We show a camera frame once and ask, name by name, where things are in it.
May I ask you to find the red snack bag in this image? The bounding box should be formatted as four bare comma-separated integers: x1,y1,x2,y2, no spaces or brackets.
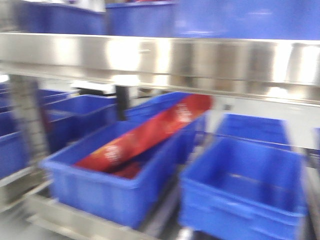
74,94,212,179

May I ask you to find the lower blue bin centre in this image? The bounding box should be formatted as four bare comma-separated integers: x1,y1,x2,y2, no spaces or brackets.
40,117,206,229

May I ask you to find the blue bin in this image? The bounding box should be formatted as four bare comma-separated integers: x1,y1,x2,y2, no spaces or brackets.
40,117,206,229
178,137,307,240
214,113,292,151

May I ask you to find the lower blue bin right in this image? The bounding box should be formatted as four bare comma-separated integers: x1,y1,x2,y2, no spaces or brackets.
178,137,307,240

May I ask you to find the rear lower blue bin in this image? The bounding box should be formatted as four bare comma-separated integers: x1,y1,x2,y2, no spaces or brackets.
214,113,292,151

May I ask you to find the steel shelf front rail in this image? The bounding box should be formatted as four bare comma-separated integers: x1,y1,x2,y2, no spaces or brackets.
0,32,320,105

